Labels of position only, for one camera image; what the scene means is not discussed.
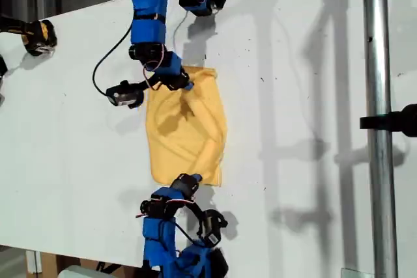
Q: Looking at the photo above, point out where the yellow towel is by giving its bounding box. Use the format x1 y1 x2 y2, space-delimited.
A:
145 66 229 188

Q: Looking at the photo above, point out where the pale plastic container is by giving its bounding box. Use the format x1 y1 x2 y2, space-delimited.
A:
58 264 98 278

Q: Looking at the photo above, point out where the brown cardboard box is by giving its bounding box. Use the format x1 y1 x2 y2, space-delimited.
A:
38 251 144 278

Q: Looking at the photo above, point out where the white table leg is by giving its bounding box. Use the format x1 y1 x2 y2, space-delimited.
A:
25 249 42 275

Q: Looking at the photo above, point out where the black clamp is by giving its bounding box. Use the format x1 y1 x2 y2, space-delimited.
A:
359 104 417 138

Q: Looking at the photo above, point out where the black camera stalk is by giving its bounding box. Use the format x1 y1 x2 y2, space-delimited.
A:
181 199 209 227
136 74 161 92

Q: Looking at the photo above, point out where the thin white cable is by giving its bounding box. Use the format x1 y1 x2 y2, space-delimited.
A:
172 10 190 51

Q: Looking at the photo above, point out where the black camera cable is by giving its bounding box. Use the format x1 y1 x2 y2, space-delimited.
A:
92 25 133 97
171 221 205 247

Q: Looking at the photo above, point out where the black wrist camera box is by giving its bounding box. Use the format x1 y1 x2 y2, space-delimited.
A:
196 209 229 247
105 79 145 110

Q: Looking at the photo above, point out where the steel post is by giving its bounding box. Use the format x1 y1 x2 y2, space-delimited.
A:
361 0 400 278

